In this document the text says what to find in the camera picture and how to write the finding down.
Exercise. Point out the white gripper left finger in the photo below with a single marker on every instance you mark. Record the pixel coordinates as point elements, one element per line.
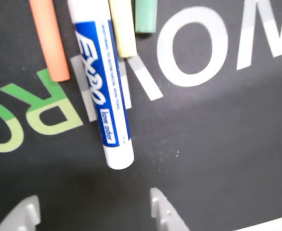
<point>25,214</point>

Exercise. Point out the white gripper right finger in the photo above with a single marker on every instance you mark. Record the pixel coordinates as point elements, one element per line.
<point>166,216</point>

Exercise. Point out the blue Expo marker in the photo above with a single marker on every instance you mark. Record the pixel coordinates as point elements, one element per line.
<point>102,96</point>

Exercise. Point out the orange chalk stick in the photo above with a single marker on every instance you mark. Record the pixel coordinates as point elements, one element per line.
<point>49,43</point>

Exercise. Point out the dark grey WOWROBO mat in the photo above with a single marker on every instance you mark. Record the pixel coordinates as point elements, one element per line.
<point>203,144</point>

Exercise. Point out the yellow chalk stick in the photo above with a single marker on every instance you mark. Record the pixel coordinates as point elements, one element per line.
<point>123,29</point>

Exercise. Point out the green chalk stick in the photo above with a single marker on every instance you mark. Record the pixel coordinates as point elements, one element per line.
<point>144,16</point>

